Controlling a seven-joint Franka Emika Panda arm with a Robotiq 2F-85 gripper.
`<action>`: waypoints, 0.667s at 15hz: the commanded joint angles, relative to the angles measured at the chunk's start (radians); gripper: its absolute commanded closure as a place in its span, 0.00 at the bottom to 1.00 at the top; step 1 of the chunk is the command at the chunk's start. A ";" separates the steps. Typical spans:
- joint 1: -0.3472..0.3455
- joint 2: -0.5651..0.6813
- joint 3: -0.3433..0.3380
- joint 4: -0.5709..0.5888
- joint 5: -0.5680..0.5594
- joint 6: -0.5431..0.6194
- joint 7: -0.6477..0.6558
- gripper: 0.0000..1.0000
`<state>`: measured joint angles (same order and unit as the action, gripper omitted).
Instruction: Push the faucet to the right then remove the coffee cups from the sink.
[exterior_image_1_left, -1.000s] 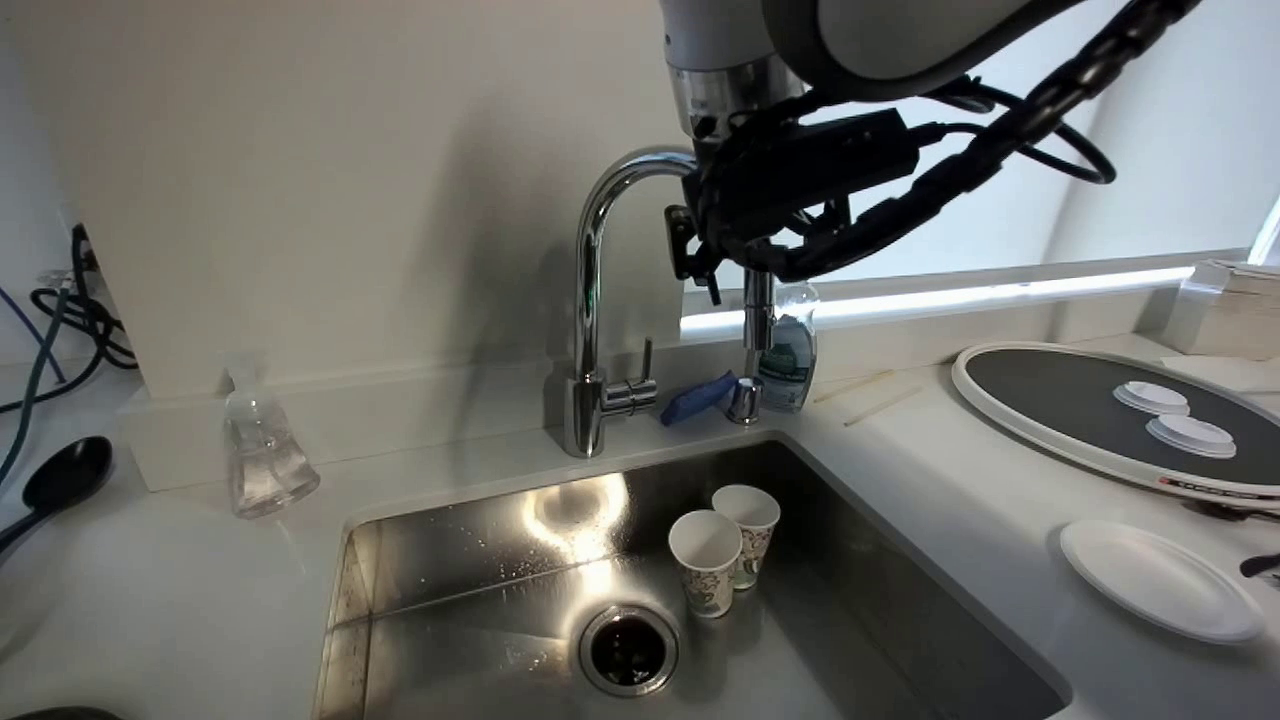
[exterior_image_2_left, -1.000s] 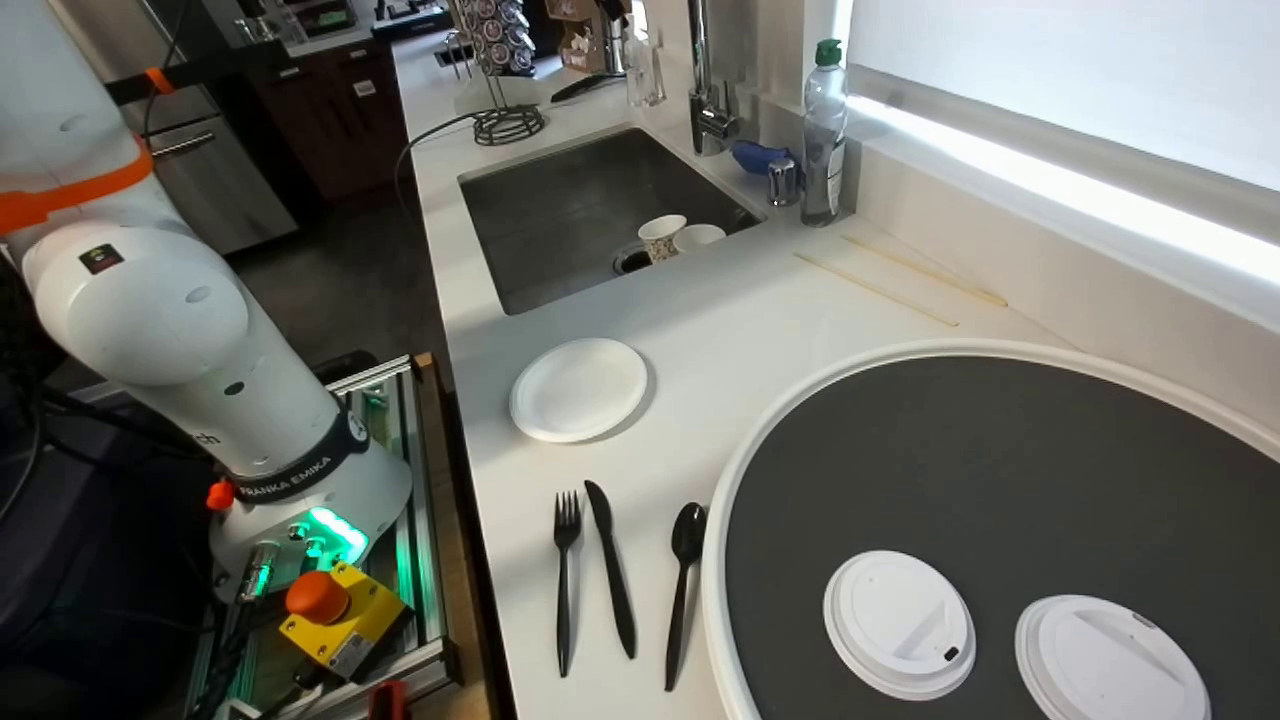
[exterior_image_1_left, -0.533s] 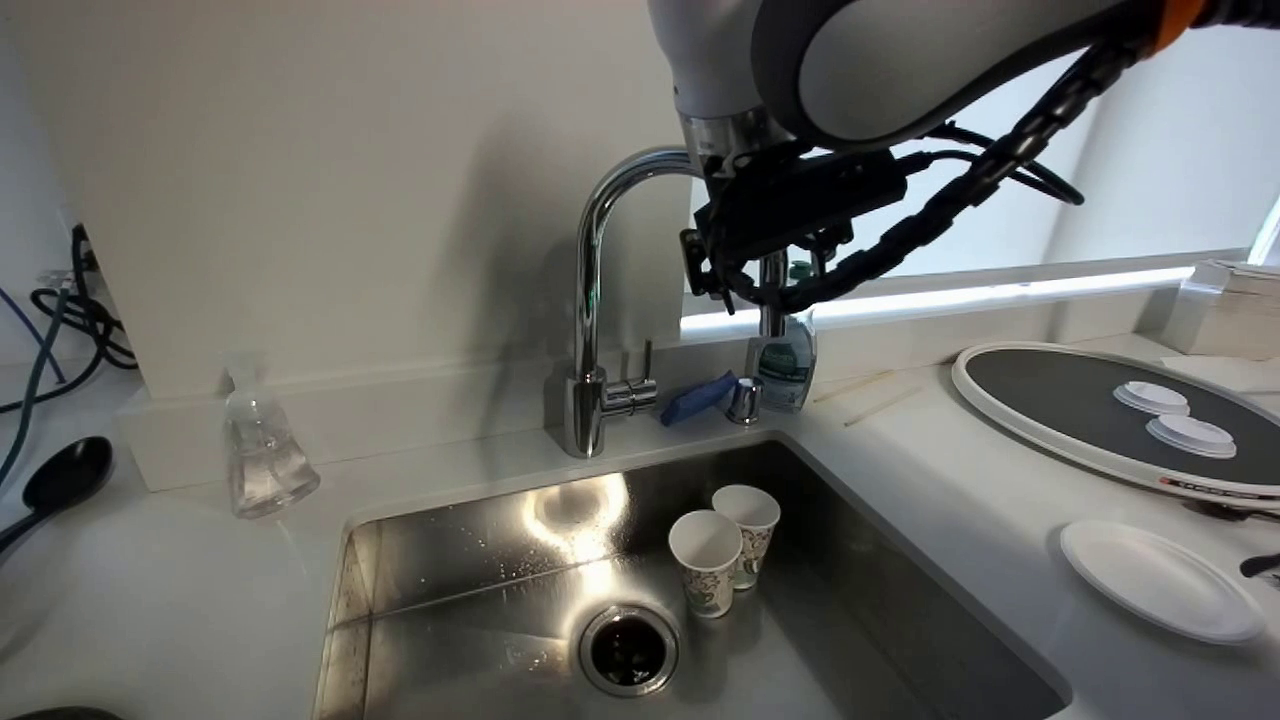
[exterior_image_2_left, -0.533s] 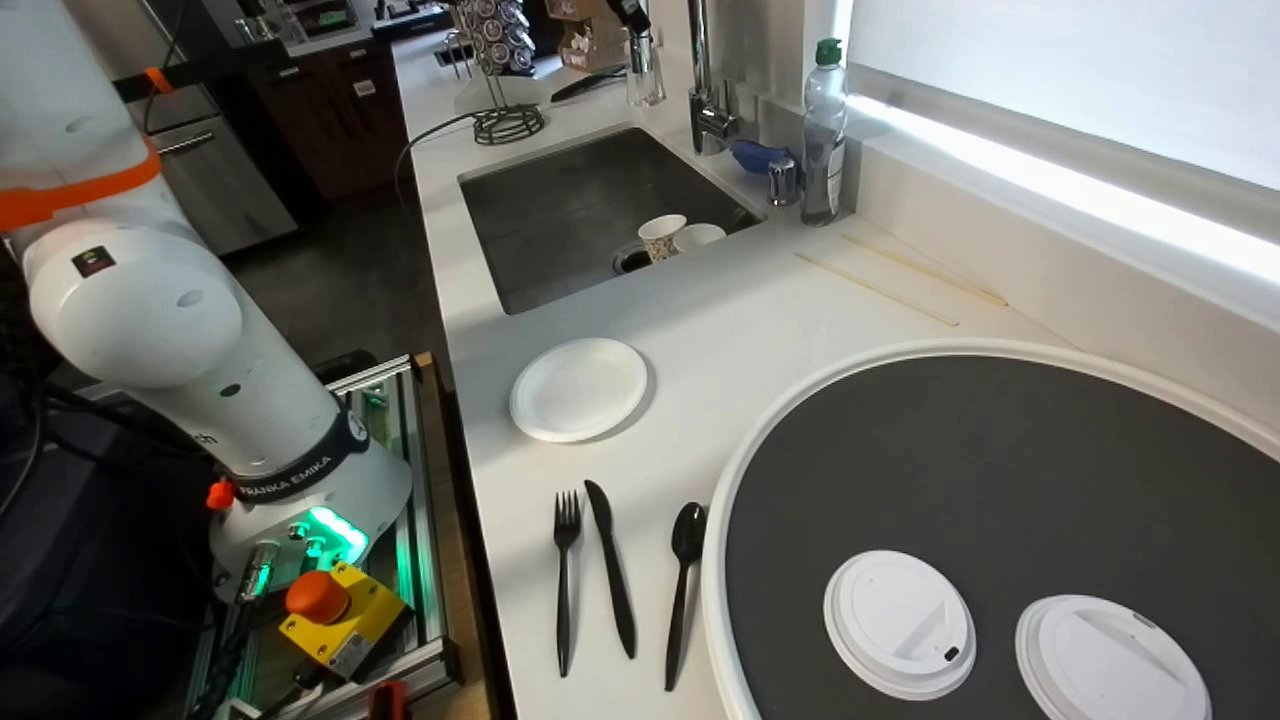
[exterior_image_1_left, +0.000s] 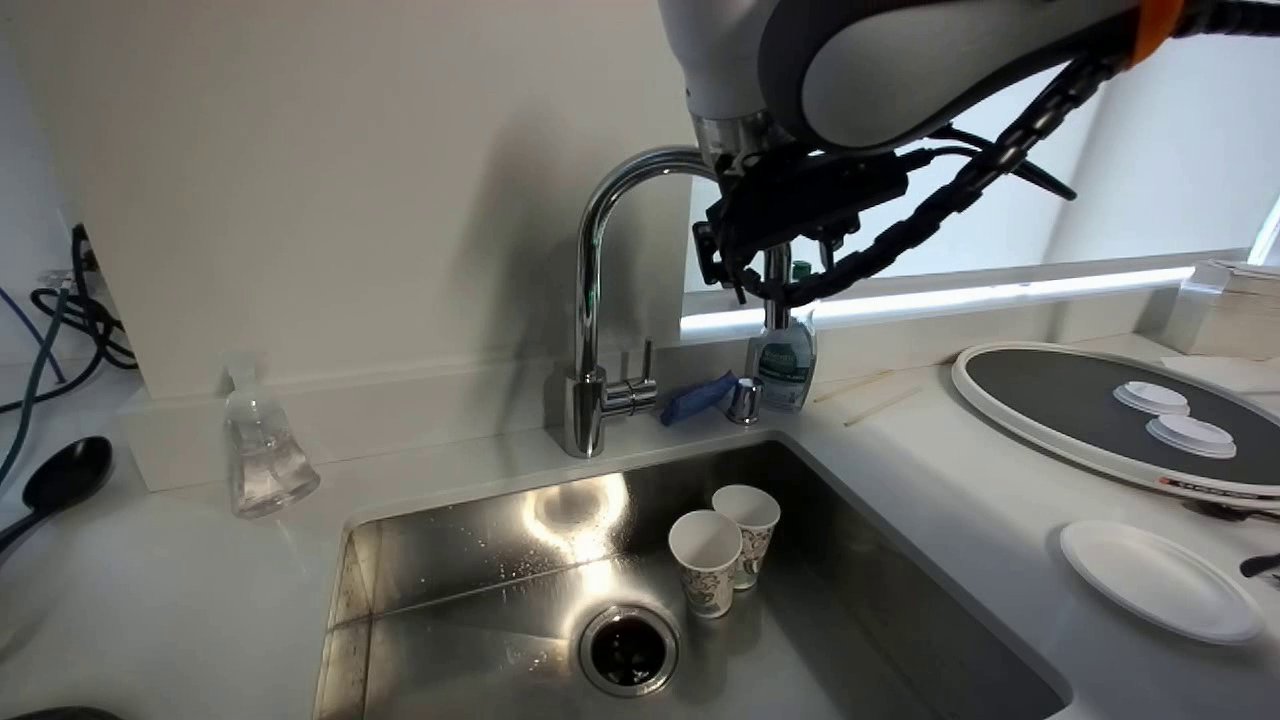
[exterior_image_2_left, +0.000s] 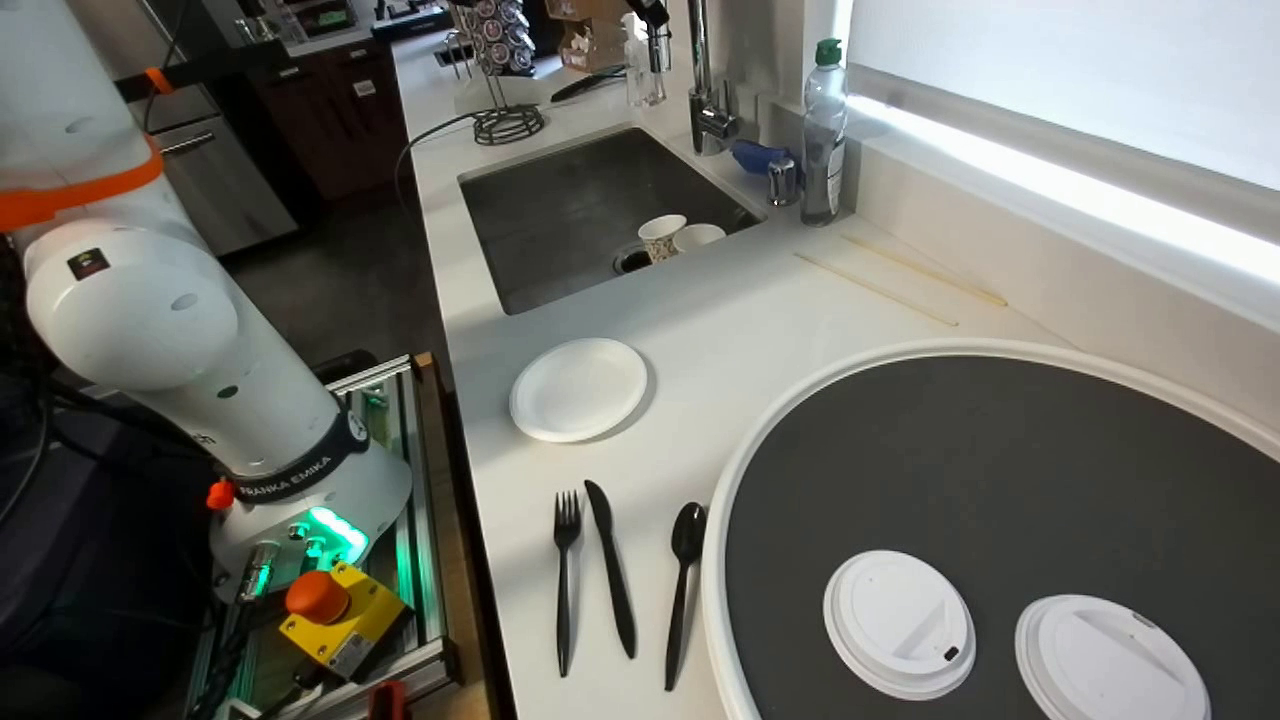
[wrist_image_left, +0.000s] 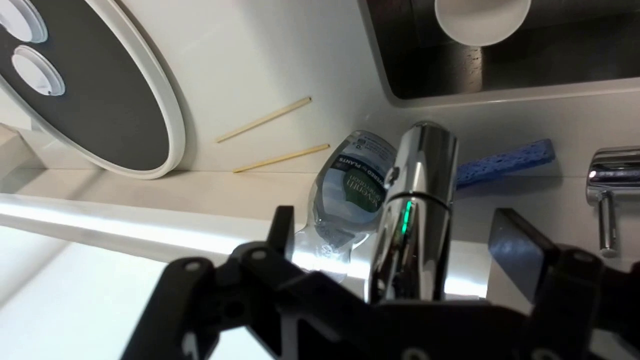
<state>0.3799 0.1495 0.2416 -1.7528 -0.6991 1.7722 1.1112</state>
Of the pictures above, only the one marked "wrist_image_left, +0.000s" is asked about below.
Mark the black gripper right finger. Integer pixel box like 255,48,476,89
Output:
487,205,640,360

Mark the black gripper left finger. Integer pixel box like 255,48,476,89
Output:
121,203,381,360

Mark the chrome gooseneck faucet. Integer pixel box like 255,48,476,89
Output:
365,120,640,305

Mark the patterned paper coffee cup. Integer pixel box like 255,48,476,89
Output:
431,0,533,48

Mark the stainless steel sink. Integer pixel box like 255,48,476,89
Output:
358,0,640,109

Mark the blue sponge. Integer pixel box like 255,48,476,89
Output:
453,138,558,189

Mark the wooden stir stick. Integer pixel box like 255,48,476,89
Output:
213,94,314,146
232,142,332,175

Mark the plastic bottle with green cap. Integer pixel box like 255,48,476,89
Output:
291,127,400,267

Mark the round black tray white rim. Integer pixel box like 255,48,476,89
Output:
0,0,187,180

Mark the white plastic cup lid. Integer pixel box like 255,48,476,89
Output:
10,43,68,98
0,0,50,45

